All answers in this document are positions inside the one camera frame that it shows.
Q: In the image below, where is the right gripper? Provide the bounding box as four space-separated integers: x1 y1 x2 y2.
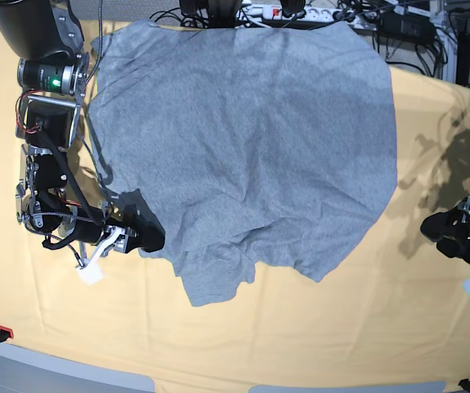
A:
77 188 165 270

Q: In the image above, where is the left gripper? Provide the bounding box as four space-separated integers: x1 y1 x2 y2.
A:
420 196 470 264

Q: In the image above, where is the grey t-shirt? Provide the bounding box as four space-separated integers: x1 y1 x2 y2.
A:
88 20 397 306

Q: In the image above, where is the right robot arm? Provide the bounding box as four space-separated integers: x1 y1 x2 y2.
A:
0 1 165 273

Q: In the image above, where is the yellow table cloth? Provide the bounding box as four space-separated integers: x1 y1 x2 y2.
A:
0 34 470 392

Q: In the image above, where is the black power adapter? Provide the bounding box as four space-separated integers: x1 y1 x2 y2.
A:
378 12 436 45

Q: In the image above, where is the white power strip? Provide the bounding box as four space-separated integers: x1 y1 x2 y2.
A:
237 2 379 31

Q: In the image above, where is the black vertical post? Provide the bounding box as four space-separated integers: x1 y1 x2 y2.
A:
455 21 470 88

